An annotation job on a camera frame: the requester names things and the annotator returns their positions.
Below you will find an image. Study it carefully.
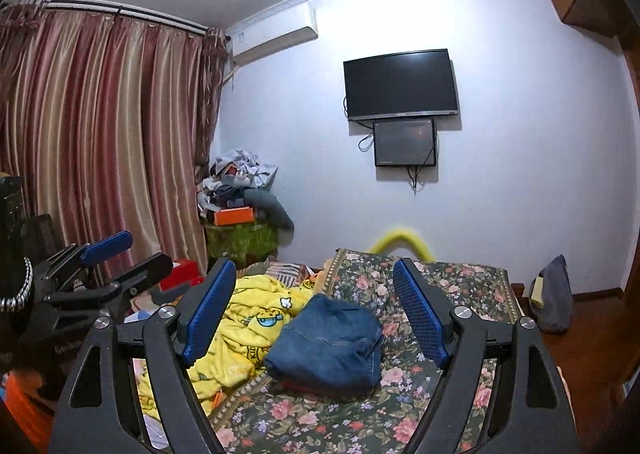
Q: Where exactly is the blue denim jacket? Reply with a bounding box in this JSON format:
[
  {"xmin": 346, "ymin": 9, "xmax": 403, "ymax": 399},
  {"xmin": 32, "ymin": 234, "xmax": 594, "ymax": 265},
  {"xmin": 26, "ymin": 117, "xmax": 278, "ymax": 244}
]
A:
[{"xmin": 264, "ymin": 294, "xmax": 384, "ymax": 399}]

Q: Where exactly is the grey patterned clothes pile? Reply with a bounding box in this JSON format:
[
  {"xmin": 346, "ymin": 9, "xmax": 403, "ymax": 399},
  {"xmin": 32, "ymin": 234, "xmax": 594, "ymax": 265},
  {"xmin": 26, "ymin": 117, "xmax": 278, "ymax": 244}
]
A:
[{"xmin": 196, "ymin": 149, "xmax": 279, "ymax": 217}]

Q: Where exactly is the red box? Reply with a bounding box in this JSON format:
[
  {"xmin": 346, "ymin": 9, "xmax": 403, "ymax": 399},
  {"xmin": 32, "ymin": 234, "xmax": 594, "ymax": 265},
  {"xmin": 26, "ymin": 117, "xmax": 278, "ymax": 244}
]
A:
[{"xmin": 160, "ymin": 259, "xmax": 204, "ymax": 292}]

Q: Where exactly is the dark blue bag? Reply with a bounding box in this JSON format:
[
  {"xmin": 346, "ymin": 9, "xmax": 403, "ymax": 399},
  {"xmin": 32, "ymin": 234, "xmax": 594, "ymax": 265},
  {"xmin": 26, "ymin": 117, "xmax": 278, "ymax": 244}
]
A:
[{"xmin": 528, "ymin": 255, "xmax": 573, "ymax": 335}]

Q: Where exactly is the striped maroon curtain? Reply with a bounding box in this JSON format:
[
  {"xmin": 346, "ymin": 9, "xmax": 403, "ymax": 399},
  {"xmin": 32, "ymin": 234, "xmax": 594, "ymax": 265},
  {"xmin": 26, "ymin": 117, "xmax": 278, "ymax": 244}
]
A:
[{"xmin": 1, "ymin": 4, "xmax": 228, "ymax": 277}]

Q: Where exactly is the orange box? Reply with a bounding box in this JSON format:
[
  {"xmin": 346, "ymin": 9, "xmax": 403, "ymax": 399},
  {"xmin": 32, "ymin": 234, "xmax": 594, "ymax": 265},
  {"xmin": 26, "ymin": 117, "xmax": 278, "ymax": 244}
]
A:
[{"xmin": 214, "ymin": 206, "xmax": 255, "ymax": 227}]

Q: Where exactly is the green floral storage box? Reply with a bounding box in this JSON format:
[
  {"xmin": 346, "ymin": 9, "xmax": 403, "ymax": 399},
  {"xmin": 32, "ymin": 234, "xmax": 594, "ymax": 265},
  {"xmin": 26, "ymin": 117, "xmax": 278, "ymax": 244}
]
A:
[{"xmin": 204, "ymin": 222, "xmax": 279, "ymax": 269}]

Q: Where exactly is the dark floral bedspread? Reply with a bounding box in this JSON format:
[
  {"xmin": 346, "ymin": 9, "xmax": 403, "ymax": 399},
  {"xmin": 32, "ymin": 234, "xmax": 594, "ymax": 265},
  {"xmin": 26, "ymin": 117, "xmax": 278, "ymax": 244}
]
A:
[{"xmin": 209, "ymin": 248, "xmax": 521, "ymax": 453}]

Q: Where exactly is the yellow cartoon fleece blanket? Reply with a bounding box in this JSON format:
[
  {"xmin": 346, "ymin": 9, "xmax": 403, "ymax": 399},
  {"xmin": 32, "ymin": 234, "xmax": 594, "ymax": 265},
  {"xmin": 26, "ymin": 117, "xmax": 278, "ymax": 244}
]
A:
[{"xmin": 134, "ymin": 273, "xmax": 319, "ymax": 423}]

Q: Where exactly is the red garment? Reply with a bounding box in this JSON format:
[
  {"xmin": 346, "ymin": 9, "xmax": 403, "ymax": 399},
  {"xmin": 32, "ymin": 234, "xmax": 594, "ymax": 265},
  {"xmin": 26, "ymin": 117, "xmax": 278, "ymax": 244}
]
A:
[{"xmin": 281, "ymin": 380, "xmax": 338, "ymax": 398}]

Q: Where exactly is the dark grey neck pillow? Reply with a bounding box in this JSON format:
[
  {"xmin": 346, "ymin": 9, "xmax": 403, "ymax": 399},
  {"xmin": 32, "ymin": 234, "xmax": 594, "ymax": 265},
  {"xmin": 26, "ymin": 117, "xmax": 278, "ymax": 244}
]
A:
[{"xmin": 243, "ymin": 189, "xmax": 294, "ymax": 231}]

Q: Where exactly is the yellow curved pillow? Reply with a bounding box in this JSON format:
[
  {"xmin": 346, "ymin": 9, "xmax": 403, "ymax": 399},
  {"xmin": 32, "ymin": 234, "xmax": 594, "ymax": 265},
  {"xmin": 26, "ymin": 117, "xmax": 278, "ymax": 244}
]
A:
[{"xmin": 369, "ymin": 228, "xmax": 436, "ymax": 263}]

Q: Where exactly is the white air conditioner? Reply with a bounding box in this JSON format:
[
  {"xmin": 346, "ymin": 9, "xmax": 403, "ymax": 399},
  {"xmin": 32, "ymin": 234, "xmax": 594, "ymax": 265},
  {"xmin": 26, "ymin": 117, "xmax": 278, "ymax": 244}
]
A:
[{"xmin": 228, "ymin": 3, "xmax": 318, "ymax": 69}]

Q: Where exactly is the small black wall monitor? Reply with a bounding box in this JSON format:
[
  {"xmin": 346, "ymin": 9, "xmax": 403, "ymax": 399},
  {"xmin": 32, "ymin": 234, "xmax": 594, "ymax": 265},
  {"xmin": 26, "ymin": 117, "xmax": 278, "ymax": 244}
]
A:
[{"xmin": 373, "ymin": 117, "xmax": 437, "ymax": 167}]

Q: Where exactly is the black wall television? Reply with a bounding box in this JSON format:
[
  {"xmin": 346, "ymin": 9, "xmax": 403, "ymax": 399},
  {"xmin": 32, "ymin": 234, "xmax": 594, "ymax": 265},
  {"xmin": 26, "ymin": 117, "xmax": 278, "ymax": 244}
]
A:
[{"xmin": 343, "ymin": 49, "xmax": 459, "ymax": 122}]

